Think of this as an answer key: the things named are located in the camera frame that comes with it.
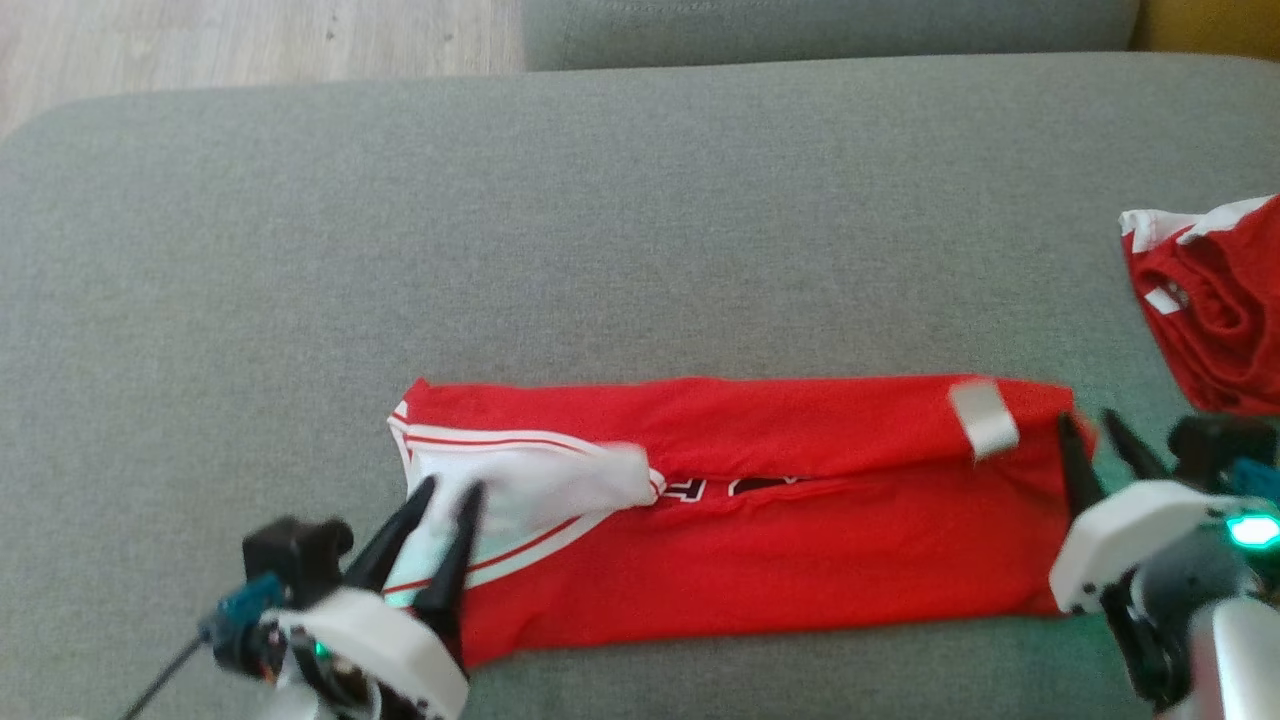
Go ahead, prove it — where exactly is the grey sofa seat cushion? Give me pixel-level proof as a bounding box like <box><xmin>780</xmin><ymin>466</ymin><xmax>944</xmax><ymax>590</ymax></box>
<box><xmin>522</xmin><ymin>0</ymin><xmax>1143</xmax><ymax>73</ymax></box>

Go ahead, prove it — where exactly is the thick black cable loop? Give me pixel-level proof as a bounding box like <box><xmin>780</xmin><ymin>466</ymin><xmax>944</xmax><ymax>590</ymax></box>
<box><xmin>1100</xmin><ymin>585</ymin><xmax>1196</xmax><ymax>713</ymax></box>

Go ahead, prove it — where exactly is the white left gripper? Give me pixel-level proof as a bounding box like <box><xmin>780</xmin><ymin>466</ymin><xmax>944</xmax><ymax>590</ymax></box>
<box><xmin>262</xmin><ymin>476</ymin><xmax>487</xmax><ymax>720</ymax></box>

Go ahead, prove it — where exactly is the large grey sofa ottoman cushion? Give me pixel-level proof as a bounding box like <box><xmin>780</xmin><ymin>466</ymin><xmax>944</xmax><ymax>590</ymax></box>
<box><xmin>0</xmin><ymin>52</ymin><xmax>1280</xmax><ymax>720</ymax></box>

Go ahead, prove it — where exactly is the thin black cable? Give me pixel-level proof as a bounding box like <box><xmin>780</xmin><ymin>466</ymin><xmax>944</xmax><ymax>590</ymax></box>
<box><xmin>118</xmin><ymin>628</ymin><xmax>216</xmax><ymax>720</ymax></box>

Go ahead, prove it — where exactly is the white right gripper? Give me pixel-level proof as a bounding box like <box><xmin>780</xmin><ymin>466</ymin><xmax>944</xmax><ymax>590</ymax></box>
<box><xmin>1050</xmin><ymin>410</ymin><xmax>1280</xmax><ymax>641</ymax></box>

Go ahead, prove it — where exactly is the yellow sofa back cushion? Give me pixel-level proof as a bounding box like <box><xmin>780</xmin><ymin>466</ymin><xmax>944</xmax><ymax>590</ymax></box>
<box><xmin>1130</xmin><ymin>0</ymin><xmax>1280</xmax><ymax>63</ymax></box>

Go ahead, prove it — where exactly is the teal cable connector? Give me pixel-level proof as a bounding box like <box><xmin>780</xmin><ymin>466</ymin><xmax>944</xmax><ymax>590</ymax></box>
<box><xmin>200</xmin><ymin>573</ymin><xmax>289</xmax><ymax>651</ymax></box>

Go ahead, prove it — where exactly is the red garment with black lettering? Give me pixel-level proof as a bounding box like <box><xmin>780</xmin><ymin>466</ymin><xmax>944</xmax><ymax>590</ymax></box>
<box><xmin>387</xmin><ymin>375</ymin><xmax>1098</xmax><ymax>669</ymax></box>

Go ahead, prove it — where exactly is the red and white garment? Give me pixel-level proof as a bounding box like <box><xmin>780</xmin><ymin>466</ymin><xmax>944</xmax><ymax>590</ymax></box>
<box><xmin>1118</xmin><ymin>195</ymin><xmax>1280</xmax><ymax>416</ymax></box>

